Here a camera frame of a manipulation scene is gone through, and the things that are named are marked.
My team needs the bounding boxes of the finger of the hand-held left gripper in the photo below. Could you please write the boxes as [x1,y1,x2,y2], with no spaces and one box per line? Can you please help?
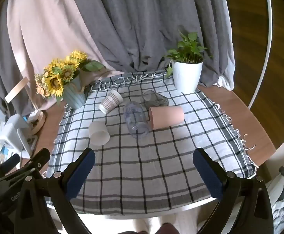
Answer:
[23,148,51,178]
[0,153,21,179]

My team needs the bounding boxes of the grey curtain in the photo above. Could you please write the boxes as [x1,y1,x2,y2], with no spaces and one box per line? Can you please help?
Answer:
[0,0,230,117]

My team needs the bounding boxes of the grey faceted glass cup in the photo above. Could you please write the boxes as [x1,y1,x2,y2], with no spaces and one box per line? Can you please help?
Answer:
[141,90,169,110]

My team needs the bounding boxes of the white desk lamp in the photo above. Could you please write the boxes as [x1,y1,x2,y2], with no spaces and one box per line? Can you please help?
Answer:
[5,76,46,135]

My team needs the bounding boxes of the white sheer curtain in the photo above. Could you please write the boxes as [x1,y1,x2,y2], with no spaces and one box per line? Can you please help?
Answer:
[215,0,235,90]

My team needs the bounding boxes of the white ribbed plant pot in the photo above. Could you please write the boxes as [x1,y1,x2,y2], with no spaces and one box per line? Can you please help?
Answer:
[172,60,203,93]

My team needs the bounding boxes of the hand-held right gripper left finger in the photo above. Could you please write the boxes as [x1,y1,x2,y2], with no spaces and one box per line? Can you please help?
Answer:
[20,148,95,234]

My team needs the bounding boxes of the checked grey white tablecloth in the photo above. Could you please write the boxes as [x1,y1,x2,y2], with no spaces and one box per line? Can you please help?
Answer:
[42,69,258,215]

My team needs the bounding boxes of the white box appliance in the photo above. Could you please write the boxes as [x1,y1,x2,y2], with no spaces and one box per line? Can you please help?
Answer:
[0,114,36,159]

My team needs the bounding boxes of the patterned paper cup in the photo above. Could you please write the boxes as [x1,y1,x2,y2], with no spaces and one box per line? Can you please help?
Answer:
[99,89,123,114]

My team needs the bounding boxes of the clear glass cup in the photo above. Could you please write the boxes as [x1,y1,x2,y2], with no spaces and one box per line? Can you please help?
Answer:
[124,102,149,139]

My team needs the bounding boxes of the green potted plant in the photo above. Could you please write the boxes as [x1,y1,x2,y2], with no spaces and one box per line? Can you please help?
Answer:
[163,32,213,77]

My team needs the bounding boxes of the frosted white cup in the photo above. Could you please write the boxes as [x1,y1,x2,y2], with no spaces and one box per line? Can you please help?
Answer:
[89,121,110,146]

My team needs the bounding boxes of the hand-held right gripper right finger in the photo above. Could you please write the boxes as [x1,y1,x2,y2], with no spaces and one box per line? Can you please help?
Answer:
[193,147,274,234]

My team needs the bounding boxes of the pink cup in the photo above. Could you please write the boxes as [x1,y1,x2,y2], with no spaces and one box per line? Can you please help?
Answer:
[149,106,184,130]

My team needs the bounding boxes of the pink curtain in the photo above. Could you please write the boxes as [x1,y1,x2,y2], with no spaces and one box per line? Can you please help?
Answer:
[7,0,124,111]

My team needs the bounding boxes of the sunflower bouquet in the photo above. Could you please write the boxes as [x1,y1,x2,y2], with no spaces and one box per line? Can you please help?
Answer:
[34,50,105,105]

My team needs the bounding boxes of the blue ribbed vase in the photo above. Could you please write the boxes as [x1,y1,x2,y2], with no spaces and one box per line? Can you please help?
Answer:
[62,74,86,110]

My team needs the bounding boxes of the white ring hoop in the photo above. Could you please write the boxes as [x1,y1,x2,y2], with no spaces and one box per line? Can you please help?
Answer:
[248,0,272,109]

